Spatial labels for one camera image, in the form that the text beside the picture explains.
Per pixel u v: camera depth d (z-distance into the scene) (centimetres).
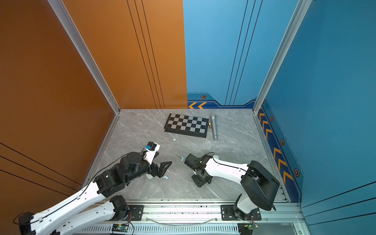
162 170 62
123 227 72
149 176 82
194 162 67
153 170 61
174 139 102
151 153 60
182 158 92
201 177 70
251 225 70
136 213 73
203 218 72
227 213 72
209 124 109
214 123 109
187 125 105
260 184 44
